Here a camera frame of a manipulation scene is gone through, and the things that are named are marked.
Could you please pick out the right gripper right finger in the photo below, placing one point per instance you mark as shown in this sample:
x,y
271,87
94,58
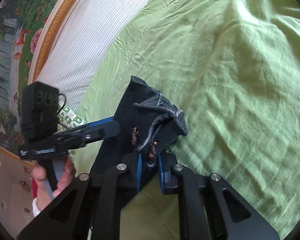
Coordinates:
x,y
168,181

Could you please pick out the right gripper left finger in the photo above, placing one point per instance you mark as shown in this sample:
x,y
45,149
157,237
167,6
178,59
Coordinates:
x,y
136,171

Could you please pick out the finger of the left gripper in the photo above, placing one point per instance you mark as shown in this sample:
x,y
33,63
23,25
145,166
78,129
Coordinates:
x,y
102,127

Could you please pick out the black knit pants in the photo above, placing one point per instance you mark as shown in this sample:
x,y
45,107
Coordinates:
x,y
149,123

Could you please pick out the green frog checkered pillow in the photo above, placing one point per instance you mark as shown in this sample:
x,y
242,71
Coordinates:
x,y
68,118

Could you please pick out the white striped duvet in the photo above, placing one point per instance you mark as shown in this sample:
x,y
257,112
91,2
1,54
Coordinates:
x,y
90,29

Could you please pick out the gold framed landscape painting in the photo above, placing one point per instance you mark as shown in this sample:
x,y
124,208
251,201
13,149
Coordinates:
x,y
28,30

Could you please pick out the green bed sheet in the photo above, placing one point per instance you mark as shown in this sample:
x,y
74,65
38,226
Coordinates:
x,y
233,68

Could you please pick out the black camera box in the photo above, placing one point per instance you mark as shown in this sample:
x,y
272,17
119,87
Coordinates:
x,y
39,107

